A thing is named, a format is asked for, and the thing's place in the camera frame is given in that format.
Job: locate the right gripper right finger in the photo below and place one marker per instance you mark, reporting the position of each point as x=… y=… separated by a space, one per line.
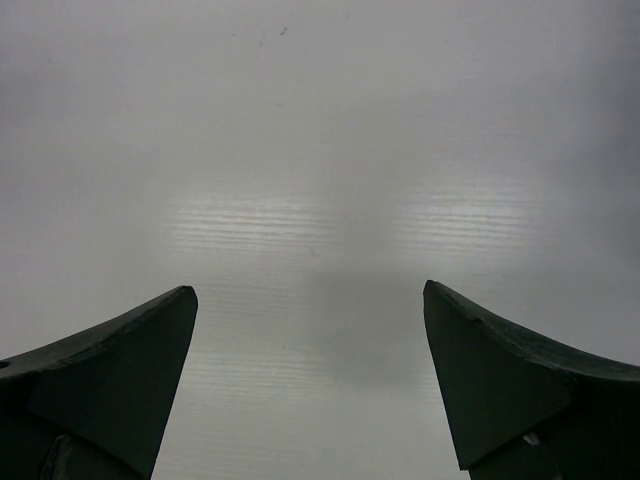
x=520 y=405

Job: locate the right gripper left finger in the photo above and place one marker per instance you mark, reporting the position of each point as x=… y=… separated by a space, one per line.
x=95 y=405

